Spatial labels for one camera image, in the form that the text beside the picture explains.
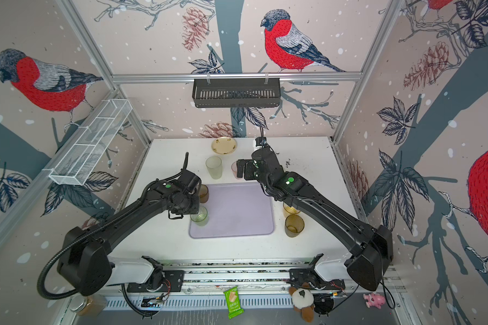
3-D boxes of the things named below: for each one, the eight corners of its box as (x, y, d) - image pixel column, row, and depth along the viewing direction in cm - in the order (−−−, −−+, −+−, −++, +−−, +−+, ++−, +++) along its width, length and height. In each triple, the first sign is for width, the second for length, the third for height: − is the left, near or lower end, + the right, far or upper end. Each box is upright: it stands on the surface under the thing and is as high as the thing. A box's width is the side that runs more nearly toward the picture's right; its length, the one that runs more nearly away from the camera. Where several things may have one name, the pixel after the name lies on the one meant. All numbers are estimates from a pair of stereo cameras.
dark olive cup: (284, 238, 86) (287, 230, 79) (283, 222, 90) (285, 214, 83) (301, 238, 86) (305, 230, 79) (298, 222, 90) (302, 214, 83)
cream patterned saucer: (210, 154, 118) (210, 152, 116) (213, 138, 127) (212, 136, 125) (236, 154, 118) (236, 152, 116) (237, 138, 126) (237, 136, 125)
